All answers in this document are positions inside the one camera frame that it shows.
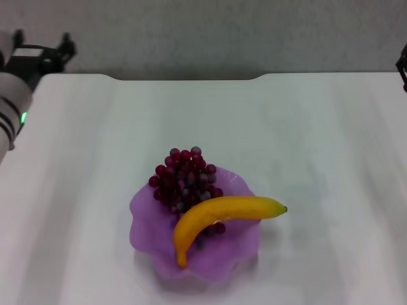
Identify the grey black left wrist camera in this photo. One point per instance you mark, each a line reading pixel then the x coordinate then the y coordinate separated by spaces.
pixel 6 47

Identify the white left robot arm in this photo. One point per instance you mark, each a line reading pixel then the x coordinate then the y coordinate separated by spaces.
pixel 12 98

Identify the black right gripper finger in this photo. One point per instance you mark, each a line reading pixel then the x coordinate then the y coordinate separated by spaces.
pixel 403 66

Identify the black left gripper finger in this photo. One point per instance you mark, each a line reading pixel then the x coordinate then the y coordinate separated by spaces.
pixel 67 51
pixel 19 38

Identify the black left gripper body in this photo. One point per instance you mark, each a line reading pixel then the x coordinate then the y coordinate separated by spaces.
pixel 28 65

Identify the yellow banana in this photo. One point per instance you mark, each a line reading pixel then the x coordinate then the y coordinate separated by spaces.
pixel 222 208

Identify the purple wavy plastic plate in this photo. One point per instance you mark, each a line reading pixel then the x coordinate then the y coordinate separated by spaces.
pixel 152 228

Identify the red grape bunch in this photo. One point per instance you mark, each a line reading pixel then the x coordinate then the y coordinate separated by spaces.
pixel 181 174

